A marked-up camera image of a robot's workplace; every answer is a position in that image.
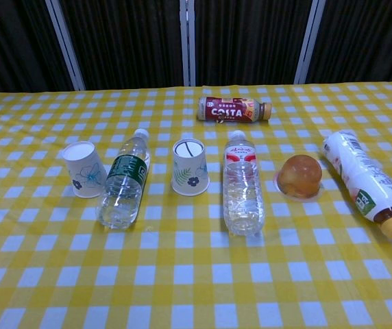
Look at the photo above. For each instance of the white paper cup blue flower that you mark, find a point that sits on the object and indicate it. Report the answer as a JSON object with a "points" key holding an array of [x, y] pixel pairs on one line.
{"points": [[84, 174]]}

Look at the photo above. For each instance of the white paper cup fern print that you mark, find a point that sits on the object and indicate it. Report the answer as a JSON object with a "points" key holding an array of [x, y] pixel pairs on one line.
{"points": [[189, 171]]}

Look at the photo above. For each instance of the red label water bottle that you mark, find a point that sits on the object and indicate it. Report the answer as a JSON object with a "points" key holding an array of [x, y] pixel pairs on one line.
{"points": [[244, 192]]}

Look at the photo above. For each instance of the Costa coffee bottle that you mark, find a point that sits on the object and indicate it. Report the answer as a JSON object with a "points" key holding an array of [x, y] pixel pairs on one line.
{"points": [[227, 109]]}

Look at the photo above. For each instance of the green label water bottle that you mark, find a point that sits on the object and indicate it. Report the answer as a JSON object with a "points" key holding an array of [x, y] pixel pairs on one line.
{"points": [[124, 185]]}

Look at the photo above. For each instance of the orange jelly cup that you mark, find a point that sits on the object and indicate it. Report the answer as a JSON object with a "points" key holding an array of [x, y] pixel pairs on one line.
{"points": [[300, 174]]}

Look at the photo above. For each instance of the yellow white checkered tablecloth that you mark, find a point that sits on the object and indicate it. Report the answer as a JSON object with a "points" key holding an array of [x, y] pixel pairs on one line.
{"points": [[182, 274]]}

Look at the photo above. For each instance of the white label tea bottle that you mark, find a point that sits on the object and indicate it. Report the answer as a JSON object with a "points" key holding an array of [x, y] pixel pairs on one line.
{"points": [[357, 171]]}

